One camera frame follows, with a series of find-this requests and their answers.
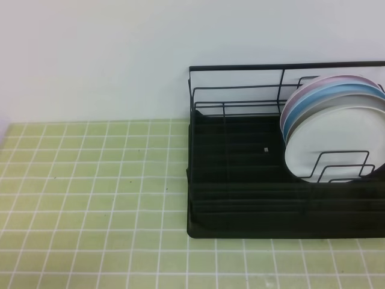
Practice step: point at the black wire dish rack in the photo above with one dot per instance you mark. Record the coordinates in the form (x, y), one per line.
(238, 182)

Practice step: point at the pink plate in rack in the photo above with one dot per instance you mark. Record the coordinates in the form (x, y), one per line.
(319, 82)

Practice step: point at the white marbled plate in rack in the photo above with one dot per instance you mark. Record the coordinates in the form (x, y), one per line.
(338, 101)

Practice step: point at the blue plate in rack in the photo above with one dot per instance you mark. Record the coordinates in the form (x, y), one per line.
(312, 98)

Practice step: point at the white round plate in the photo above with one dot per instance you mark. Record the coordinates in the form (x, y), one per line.
(337, 143)

